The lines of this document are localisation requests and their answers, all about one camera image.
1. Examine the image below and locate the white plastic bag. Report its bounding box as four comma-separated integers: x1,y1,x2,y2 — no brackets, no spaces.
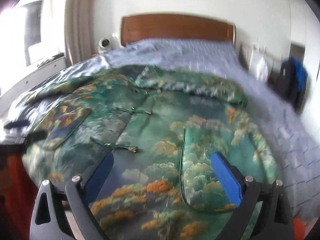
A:
251,56,268,83

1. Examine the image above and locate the green floral padded jacket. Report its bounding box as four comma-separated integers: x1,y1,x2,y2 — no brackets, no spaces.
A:
23,66,276,239

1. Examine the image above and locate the dark jacket with blue lining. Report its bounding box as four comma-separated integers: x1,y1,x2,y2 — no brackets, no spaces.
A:
268,57,308,112

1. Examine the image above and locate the white round fan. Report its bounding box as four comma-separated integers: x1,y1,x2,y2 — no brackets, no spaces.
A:
98,38,111,54

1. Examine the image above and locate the white drawer cabinet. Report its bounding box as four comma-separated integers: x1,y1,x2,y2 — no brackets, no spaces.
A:
1,56,66,109

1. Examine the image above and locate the beige curtain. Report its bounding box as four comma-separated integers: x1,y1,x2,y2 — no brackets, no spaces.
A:
64,0,93,65

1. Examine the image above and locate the blue plaid bed sheet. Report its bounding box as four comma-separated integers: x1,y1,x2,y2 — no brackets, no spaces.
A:
0,37,320,218

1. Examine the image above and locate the orange red blanket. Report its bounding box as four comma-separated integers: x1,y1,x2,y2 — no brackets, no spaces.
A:
1,154,38,239

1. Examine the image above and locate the brown wooden headboard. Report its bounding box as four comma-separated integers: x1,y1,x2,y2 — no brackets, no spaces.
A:
120,14,236,46

